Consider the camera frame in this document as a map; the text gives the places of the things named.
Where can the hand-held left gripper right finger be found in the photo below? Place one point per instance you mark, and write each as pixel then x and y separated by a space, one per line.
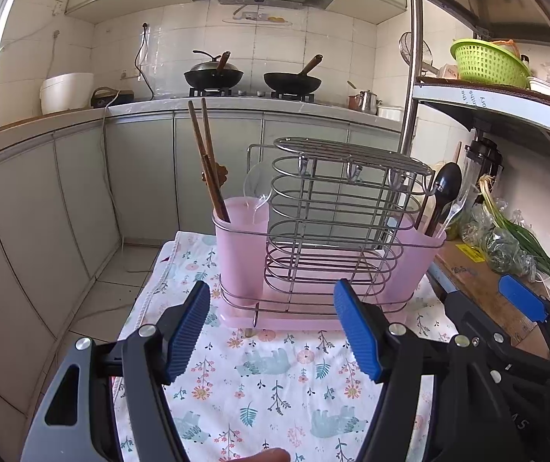
pixel 356 332

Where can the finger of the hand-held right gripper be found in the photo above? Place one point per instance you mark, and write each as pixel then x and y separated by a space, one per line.
pixel 472 317
pixel 520 296

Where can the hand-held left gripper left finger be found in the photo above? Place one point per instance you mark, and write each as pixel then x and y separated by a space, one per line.
pixel 186 337

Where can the clear plastic fork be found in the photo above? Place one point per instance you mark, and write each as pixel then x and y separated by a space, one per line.
pixel 454 214

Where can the black plastic spoon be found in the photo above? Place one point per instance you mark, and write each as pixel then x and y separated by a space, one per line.
pixel 445 187

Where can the clear plastic spoon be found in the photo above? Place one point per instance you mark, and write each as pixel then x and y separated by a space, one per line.
pixel 257 185

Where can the person's left hand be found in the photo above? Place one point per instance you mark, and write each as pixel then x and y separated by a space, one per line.
pixel 263 455

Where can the green onions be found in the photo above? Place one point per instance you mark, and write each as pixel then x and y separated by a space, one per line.
pixel 520 233

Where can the floral printed cloth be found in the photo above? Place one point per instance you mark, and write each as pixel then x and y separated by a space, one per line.
pixel 265 394

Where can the black blender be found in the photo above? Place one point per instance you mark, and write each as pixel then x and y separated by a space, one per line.
pixel 484 159

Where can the wooden stick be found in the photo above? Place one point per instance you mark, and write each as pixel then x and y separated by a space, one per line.
pixel 458 151

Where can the grey kitchen base cabinets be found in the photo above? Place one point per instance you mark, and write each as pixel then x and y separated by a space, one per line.
pixel 39 202

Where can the white container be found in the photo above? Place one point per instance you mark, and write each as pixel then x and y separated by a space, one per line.
pixel 389 112

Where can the brown pot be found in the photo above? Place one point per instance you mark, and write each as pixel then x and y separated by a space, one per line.
pixel 354 102

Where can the steel kettle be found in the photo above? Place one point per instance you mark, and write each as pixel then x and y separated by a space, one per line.
pixel 369 101

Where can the green plastic basket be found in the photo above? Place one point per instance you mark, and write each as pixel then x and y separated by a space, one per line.
pixel 489 65

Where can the gas stove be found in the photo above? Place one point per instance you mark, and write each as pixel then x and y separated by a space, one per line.
pixel 250 93

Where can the black wok with lid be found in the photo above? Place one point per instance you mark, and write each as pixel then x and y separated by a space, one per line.
pixel 212 74

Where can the metal skimmer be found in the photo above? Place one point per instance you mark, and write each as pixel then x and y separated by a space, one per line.
pixel 412 48

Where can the white rice cooker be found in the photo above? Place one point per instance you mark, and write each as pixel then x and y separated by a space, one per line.
pixel 65 91

